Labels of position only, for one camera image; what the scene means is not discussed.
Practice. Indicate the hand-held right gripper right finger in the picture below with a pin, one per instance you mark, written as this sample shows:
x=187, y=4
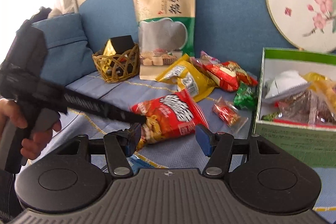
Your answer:
x=204, y=140

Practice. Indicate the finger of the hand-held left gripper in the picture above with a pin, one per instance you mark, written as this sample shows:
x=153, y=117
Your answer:
x=105, y=109

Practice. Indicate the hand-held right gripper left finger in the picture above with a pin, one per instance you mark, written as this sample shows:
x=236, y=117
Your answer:
x=131, y=145

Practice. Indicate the red peanut packet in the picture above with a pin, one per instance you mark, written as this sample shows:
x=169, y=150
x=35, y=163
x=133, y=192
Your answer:
x=173, y=113

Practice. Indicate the yellow snack packet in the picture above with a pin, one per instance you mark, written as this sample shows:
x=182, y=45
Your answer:
x=189, y=74

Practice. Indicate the red and beige snack packet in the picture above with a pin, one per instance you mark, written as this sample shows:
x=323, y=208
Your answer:
x=225, y=74

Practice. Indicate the green packet with white print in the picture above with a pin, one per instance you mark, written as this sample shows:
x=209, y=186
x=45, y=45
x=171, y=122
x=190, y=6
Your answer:
x=270, y=116

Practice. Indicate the green cardboard box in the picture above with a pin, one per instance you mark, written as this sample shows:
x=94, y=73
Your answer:
x=288, y=140

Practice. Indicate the clear packet of red dates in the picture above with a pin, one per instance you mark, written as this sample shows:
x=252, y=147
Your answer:
x=302, y=108

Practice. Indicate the yellow corn packet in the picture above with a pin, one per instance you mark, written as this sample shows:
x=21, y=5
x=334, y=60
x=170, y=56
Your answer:
x=323, y=87

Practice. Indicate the person's left hand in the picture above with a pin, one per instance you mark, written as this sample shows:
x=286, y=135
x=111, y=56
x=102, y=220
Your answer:
x=15, y=113

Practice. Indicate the small red candy packet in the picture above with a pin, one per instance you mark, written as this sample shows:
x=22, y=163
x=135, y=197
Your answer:
x=227, y=112

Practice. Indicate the blue cushion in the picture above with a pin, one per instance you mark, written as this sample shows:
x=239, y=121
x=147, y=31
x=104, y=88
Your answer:
x=65, y=50

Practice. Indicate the wicker basket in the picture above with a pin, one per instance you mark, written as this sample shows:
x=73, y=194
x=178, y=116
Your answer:
x=115, y=74

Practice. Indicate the striped blue blanket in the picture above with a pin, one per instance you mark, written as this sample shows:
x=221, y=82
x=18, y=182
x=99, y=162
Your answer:
x=147, y=87

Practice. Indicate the dark green snack packet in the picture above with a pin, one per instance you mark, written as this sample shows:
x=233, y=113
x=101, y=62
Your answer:
x=245, y=98

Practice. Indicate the small black box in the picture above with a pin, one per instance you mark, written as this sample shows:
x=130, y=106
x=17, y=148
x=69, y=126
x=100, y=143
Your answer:
x=122, y=43

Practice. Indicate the tall beige green grain pouch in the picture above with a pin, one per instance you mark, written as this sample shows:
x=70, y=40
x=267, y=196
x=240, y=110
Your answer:
x=165, y=3

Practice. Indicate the round floral fan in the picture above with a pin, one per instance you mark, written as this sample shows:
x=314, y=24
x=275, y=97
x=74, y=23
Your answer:
x=302, y=3

